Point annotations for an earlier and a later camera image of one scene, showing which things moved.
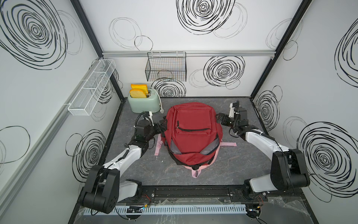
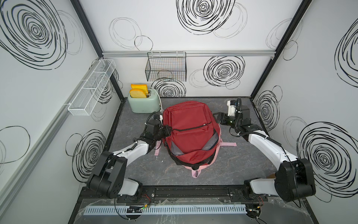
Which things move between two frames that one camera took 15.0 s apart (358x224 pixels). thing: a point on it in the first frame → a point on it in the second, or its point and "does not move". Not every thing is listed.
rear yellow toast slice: x=142 y=87 does not move
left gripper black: x=163 y=127 → x=166 y=131
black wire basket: x=166 y=66 does not move
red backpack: x=192 y=136 does not move
